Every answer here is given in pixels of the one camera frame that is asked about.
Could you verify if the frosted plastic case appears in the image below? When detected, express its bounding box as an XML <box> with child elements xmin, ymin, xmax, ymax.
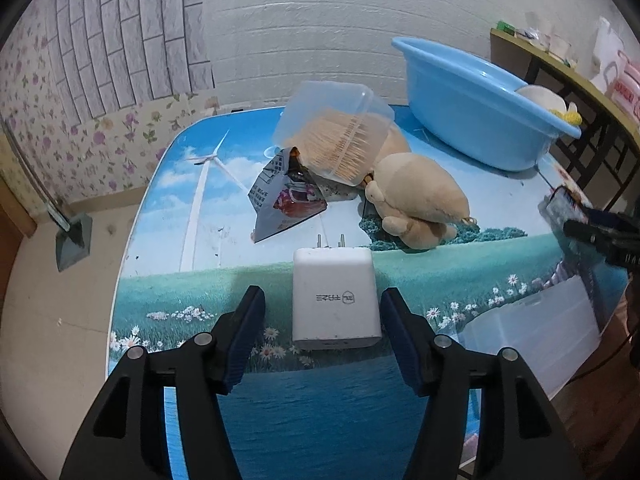
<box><xmin>458</xmin><ymin>276</ymin><xmax>601</xmax><ymax>398</ymax></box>

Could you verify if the white bunny plush yellow net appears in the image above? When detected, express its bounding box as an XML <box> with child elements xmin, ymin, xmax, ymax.
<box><xmin>516</xmin><ymin>84</ymin><xmax>582</xmax><ymax>127</ymax></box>

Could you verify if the tan bear plush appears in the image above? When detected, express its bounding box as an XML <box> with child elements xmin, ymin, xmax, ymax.
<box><xmin>363</xmin><ymin>125</ymin><xmax>475</xmax><ymax>250</ymax></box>

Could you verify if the white power adapter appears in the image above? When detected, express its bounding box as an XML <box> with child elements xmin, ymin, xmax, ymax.
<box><xmin>292</xmin><ymin>245</ymin><xmax>382</xmax><ymax>351</ymax></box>

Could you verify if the clear box of toothpicks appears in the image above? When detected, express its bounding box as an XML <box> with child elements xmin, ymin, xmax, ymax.
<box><xmin>272</xmin><ymin>80</ymin><xmax>395</xmax><ymax>186</ymax></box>

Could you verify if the grey red snack packet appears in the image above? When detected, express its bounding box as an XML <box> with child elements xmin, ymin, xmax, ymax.
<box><xmin>248</xmin><ymin>146</ymin><xmax>328</xmax><ymax>243</ymax></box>

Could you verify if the card box with brown strap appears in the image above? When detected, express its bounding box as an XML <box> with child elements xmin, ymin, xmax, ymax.
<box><xmin>538</xmin><ymin>185</ymin><xmax>588</xmax><ymax>229</ymax></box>

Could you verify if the yellow side table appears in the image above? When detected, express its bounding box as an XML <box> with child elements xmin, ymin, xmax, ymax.
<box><xmin>489</xmin><ymin>28</ymin><xmax>639</xmax><ymax>211</ymax></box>

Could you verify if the pink white plastic bag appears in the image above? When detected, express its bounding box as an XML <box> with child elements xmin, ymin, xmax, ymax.
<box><xmin>590</xmin><ymin>18</ymin><xmax>639</xmax><ymax>125</ymax></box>

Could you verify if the light blue plastic basin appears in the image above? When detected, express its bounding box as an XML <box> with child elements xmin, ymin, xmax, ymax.
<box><xmin>392</xmin><ymin>37</ymin><xmax>582</xmax><ymax>172</ymax></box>

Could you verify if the grey dustpan with handle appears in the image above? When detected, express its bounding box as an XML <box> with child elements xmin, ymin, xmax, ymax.
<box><xmin>1</xmin><ymin>118</ymin><xmax>92</xmax><ymax>272</ymax></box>

